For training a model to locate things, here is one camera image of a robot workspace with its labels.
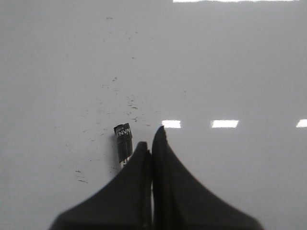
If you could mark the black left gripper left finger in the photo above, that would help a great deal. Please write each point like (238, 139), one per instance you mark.
(123, 204)

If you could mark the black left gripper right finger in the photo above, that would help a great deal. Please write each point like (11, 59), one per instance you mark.
(181, 202)

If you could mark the white black whiteboard marker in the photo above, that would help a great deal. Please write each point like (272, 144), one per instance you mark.
(124, 143)

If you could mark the white whiteboard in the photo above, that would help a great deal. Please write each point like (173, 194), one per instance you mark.
(232, 75)

